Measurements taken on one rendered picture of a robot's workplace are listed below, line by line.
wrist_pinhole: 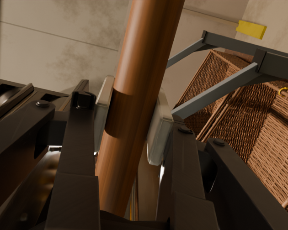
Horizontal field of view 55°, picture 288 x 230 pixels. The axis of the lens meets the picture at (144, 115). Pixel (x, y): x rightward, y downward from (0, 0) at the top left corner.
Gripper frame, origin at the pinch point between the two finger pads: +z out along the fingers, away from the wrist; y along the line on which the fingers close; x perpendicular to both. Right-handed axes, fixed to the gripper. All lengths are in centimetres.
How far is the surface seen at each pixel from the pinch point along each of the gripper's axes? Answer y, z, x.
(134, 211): 4.5, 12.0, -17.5
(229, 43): 34, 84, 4
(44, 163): -18, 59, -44
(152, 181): 20, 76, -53
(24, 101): -48, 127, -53
